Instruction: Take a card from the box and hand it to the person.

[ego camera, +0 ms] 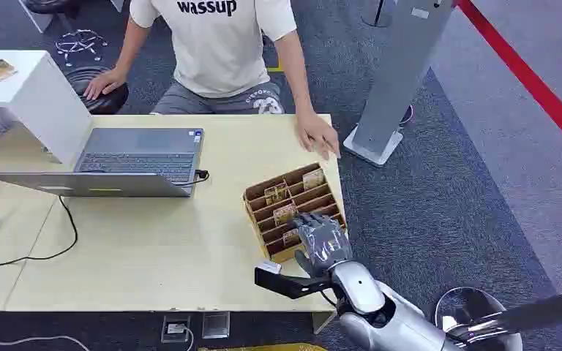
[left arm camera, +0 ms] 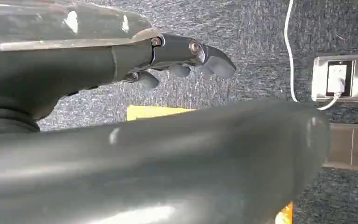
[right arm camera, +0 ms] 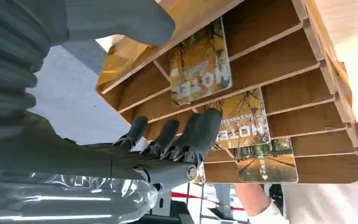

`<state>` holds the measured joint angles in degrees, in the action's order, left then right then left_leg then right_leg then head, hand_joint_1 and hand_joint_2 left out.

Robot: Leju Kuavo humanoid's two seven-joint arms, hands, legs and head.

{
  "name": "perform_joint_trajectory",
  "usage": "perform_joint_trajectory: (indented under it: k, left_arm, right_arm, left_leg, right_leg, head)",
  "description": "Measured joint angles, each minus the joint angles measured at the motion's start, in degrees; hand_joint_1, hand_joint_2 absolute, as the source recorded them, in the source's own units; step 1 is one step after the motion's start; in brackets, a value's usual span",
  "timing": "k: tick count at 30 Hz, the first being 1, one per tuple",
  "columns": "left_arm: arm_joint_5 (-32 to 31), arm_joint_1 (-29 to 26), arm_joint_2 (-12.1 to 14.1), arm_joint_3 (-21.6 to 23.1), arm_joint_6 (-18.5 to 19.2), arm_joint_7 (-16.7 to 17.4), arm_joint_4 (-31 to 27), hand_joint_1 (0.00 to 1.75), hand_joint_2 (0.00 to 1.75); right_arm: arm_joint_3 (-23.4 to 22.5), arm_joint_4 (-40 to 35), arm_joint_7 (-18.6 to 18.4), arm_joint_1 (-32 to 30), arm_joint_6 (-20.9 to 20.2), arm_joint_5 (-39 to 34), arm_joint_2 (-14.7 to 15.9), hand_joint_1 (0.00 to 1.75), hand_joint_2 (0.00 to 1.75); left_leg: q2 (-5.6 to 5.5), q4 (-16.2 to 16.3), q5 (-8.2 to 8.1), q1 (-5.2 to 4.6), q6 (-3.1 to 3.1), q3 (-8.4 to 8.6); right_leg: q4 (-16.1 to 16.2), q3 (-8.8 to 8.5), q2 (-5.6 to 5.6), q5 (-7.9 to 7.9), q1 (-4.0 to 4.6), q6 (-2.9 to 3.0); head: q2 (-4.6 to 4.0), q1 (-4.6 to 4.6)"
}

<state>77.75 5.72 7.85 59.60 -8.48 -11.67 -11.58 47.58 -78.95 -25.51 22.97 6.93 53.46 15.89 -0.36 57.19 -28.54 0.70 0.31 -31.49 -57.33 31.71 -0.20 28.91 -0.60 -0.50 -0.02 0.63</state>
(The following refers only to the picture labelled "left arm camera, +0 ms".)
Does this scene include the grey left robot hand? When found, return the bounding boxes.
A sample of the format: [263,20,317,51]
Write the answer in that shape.
[0,0,332,224]

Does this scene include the yellow floor tape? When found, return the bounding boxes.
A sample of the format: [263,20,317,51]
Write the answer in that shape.
[126,105,294,224]

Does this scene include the ribbed grey left arm sleeve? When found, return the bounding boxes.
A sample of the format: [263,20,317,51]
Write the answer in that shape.
[0,106,41,146]

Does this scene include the closed steel floor socket cover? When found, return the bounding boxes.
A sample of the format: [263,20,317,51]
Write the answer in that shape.
[322,123,358,172]

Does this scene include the white power plug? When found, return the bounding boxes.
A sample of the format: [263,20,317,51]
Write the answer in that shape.
[326,64,348,94]

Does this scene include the steel floor socket with plug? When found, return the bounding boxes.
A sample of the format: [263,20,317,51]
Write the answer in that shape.
[311,54,358,103]

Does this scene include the white power cable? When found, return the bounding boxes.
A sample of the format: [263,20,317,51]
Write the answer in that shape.
[284,0,340,112]

